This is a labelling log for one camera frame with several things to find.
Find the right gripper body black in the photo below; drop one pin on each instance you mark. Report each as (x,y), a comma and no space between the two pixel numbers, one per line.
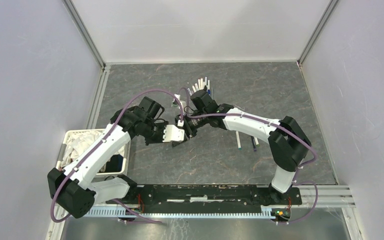
(191,124)

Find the teal capped white pen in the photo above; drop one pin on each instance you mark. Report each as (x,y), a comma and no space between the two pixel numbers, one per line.
(238,141)

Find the purple transparent pen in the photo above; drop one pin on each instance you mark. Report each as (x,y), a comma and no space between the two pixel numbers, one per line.
(254,146)

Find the green capped white pen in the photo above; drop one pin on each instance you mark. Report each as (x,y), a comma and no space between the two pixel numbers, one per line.
(256,141)

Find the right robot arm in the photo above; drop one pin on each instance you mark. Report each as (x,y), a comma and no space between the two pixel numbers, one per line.
(288,143)

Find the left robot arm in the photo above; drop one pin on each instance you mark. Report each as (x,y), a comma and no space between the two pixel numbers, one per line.
(73,188)

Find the white cloth in basket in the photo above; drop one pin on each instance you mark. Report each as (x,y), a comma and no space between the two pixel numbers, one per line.
(82,144)

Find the white plastic basket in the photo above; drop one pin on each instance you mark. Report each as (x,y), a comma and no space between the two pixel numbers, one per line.
(69,149)

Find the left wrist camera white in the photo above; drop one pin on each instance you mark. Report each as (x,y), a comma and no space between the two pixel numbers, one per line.
(172,130)

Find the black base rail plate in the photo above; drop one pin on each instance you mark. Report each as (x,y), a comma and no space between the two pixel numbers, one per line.
(208,199)

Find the white slotted cable duct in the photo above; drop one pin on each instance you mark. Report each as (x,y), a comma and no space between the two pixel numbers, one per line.
(117,211)

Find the aluminium frame rail left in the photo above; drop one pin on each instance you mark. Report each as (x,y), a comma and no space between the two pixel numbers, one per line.
(73,12)

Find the aluminium frame rail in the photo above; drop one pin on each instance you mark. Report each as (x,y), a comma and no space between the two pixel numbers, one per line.
(317,31)
(73,12)

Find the aluminium frame rail right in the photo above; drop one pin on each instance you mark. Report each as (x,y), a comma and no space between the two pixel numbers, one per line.
(317,31)

